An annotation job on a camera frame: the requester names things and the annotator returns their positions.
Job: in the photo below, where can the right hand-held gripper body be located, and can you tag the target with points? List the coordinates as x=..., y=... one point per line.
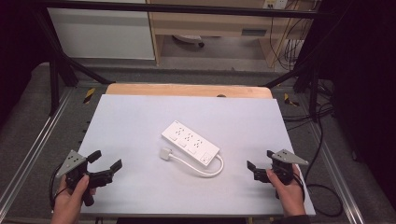
x=285, y=161

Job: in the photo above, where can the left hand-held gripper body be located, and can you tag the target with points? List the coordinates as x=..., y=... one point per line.
x=72, y=163

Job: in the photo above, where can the person's right hand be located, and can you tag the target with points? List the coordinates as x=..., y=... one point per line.
x=288, y=194

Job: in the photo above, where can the person's left hand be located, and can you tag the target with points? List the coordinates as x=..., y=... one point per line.
x=69, y=202

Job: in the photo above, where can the white table board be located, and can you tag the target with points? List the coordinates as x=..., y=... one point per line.
x=130, y=130

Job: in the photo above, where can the white plug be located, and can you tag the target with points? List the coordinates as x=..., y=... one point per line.
x=165, y=153

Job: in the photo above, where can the white power strip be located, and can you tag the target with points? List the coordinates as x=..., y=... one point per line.
x=190, y=143

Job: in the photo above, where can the wooden table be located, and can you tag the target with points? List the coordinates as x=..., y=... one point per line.
x=174, y=90

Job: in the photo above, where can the black curtain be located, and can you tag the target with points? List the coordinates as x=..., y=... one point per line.
x=18, y=46
x=364, y=77

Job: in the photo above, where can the white cabinet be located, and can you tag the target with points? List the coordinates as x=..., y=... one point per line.
x=102, y=34

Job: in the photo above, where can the office chair base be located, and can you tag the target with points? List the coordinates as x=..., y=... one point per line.
x=190, y=39

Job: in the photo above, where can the wooden desk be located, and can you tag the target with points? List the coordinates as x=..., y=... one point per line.
x=211, y=21

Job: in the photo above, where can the aluminium rail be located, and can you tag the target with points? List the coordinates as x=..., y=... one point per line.
x=336, y=174
x=37, y=146

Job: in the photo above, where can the white wall socket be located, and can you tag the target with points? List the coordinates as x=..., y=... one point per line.
x=275, y=3

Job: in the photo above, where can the black metal frame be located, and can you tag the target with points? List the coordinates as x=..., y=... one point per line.
x=186, y=8

